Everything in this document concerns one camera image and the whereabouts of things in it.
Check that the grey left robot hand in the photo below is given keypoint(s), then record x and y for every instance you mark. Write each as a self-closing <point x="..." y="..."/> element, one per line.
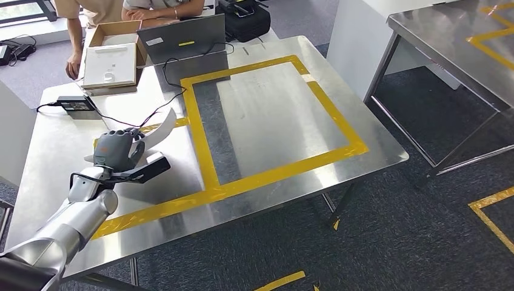
<point x="114" y="150"/>

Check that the white curved plastic part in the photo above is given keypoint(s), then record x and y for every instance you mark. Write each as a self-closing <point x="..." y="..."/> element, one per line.
<point x="164" y="126"/>

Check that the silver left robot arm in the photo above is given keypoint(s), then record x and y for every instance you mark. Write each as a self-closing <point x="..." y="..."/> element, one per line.
<point x="80" y="221"/>

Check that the stainless steel workbench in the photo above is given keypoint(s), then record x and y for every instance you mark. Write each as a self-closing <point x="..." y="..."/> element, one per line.
<point x="441" y="36"/>
<point x="281" y="120"/>

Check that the black power adapter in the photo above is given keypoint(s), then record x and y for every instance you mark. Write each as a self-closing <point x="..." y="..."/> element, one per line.
<point x="78" y="106"/>

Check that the white flat box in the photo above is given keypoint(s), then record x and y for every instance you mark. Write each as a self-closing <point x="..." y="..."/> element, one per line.
<point x="108" y="66"/>

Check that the white cabinet panel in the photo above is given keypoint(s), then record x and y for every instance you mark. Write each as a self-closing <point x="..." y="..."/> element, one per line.
<point x="16" y="132"/>
<point x="353" y="40"/>

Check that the person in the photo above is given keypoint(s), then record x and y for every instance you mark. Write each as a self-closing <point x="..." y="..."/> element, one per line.
<point x="74" y="40"/>
<point x="164" y="10"/>

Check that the brown cardboard box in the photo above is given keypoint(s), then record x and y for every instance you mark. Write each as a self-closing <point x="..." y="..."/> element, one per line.
<point x="116" y="28"/>

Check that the grey laptop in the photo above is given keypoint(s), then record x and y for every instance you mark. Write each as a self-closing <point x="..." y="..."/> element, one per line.
<point x="180" y="38"/>

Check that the black bag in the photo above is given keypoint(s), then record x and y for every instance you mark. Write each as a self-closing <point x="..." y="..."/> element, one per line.
<point x="245" y="22"/>

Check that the yellow floor tape square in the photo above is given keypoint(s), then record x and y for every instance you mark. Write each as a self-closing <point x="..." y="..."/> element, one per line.
<point x="488" y="203"/>
<point x="281" y="280"/>

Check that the yellow tape scrap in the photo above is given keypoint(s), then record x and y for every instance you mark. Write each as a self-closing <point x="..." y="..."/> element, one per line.
<point x="336" y="225"/>

